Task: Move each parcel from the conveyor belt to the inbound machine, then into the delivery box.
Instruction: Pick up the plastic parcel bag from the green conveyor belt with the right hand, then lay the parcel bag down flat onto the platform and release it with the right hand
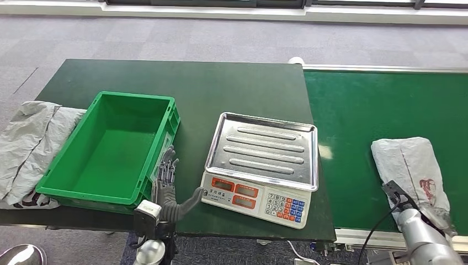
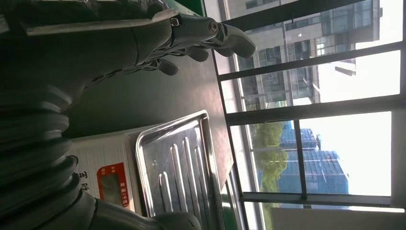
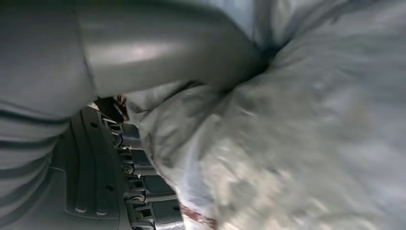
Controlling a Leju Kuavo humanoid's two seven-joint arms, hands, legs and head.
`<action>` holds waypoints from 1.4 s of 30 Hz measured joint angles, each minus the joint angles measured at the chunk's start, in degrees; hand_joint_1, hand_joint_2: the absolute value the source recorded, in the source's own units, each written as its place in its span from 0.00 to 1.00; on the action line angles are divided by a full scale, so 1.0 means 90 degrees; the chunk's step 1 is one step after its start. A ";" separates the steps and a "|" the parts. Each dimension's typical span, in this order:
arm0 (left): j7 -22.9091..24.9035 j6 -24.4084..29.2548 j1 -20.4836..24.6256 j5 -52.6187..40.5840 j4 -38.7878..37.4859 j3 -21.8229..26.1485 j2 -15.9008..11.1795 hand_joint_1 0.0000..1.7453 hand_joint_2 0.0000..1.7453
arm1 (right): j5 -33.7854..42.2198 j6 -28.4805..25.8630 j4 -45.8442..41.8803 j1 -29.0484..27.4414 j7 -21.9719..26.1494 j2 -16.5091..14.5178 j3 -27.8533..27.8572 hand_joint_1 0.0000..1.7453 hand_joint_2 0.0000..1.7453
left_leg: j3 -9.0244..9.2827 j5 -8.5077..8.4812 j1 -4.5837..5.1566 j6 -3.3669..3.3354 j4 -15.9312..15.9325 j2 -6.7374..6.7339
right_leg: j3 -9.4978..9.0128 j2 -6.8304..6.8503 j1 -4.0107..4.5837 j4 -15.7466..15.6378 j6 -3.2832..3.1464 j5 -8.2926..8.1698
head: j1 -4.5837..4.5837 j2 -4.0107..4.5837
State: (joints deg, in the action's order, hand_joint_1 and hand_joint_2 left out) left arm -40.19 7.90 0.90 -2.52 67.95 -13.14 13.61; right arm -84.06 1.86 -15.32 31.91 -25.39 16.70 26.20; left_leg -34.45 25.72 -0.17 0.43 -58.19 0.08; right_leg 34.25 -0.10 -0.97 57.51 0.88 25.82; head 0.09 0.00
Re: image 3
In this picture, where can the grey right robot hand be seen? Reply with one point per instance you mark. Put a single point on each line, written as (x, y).
(158, 47)

